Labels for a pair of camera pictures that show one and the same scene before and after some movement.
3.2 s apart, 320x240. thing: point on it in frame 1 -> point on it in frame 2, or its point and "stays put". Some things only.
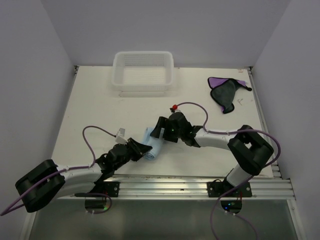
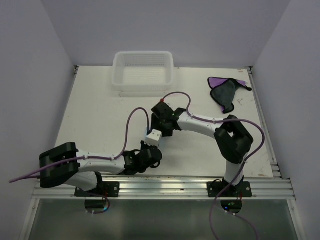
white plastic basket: [142, 71] stays put
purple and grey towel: [223, 91] stays put
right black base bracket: [216, 188] stays put
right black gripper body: [171, 134] -> [159, 124]
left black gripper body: [128, 156] -> [144, 146]
